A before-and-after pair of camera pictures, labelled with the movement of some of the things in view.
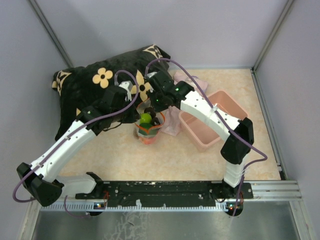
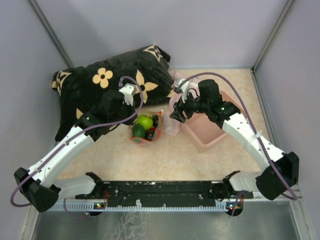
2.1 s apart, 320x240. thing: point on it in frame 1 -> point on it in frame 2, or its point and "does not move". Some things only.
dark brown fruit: [154, 119] -> [150, 134]
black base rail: [166, 194] does not move
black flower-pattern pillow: [76, 88] does not move
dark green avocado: [144, 127] -> [138, 131]
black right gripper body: [156, 102] -> [194, 105]
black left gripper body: [127, 115] does not move
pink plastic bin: [202, 134] does not move
